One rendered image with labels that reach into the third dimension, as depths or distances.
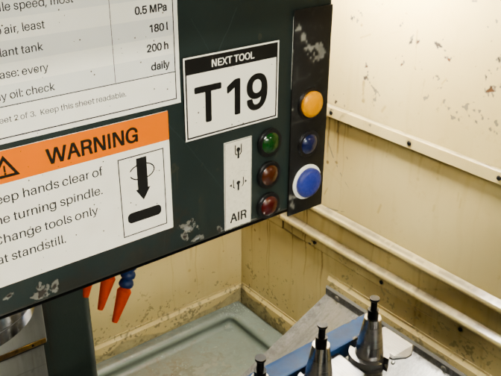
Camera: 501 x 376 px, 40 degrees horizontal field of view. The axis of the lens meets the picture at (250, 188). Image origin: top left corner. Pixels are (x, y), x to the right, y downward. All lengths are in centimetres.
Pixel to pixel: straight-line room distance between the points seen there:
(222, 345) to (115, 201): 161
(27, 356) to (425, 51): 98
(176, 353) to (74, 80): 167
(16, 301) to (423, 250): 118
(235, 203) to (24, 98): 22
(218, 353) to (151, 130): 161
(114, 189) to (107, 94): 8
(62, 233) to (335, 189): 126
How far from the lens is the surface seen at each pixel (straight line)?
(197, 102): 57
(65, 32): 50
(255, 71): 60
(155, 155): 56
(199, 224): 62
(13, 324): 74
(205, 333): 218
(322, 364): 102
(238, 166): 62
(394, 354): 115
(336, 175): 174
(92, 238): 56
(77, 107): 52
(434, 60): 146
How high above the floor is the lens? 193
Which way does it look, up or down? 26 degrees down
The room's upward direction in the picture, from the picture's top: straight up
